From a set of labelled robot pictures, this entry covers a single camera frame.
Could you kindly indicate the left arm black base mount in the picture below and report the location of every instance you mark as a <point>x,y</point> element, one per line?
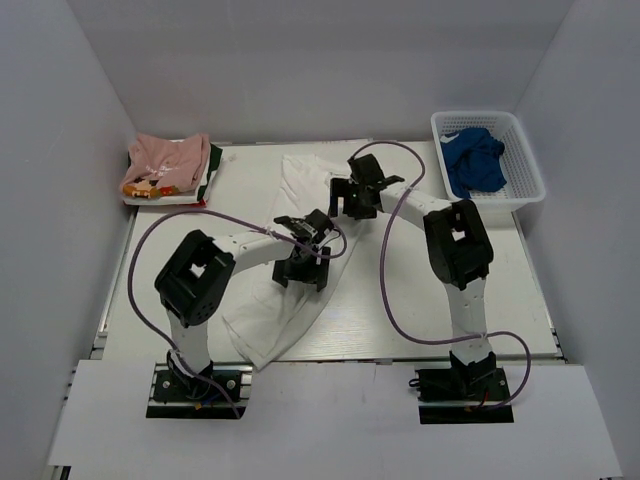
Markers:
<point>174,395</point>

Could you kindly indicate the blue crumpled t-shirt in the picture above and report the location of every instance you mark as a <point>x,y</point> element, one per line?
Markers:
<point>472,160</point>

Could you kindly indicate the white plastic basket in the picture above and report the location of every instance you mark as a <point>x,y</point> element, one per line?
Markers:
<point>524,182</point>

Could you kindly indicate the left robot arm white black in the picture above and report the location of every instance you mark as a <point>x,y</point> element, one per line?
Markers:
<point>192,283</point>

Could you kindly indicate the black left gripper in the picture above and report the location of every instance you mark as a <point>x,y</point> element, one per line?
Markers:
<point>283,272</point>

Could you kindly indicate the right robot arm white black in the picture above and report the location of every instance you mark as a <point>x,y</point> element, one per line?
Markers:
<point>459,253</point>

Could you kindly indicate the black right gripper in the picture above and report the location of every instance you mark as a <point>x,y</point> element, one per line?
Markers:
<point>343,188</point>

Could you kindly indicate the folded white green t-shirt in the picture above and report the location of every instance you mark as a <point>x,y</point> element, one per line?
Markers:
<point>196,197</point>

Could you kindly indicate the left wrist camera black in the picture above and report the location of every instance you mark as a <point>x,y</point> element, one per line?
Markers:
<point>312,229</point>

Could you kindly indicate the folded pink t-shirt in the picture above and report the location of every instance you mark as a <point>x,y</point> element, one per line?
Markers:
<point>160,167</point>

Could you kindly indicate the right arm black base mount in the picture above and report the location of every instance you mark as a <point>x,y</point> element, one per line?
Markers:
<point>442,402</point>

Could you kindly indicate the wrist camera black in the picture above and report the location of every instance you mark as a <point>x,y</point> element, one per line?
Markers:
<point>312,229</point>
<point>366,170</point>

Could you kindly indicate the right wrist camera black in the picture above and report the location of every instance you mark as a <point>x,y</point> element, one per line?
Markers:
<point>366,170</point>

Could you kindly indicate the white SpongeBob print t-shirt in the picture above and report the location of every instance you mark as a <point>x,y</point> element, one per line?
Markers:
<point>288,297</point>

